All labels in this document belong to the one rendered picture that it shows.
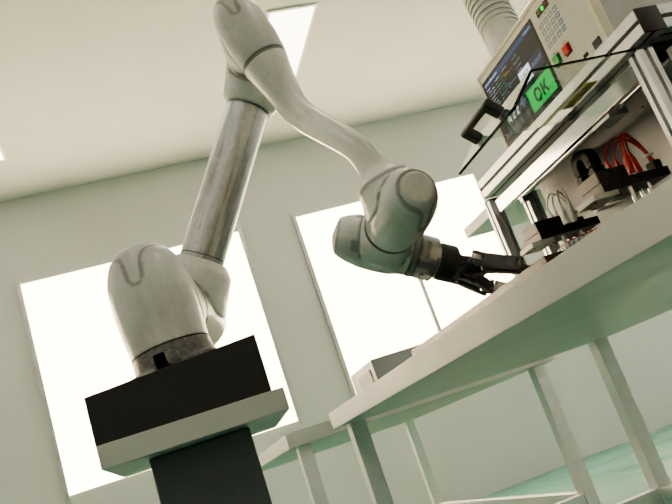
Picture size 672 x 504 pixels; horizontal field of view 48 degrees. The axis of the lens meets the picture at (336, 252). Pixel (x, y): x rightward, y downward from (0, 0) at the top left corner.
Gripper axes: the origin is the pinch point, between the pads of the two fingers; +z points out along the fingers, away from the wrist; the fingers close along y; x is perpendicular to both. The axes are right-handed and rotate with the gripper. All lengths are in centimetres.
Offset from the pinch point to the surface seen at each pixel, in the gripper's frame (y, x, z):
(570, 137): 18.9, 23.7, -2.9
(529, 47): 14.4, 45.4, -11.2
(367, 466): -90, -31, -5
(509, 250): -17.4, 14.6, 2.1
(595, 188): 25.8, 9.9, -0.9
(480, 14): -99, 152, 13
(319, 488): -137, -36, -9
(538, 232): 3.4, 10.3, -0.6
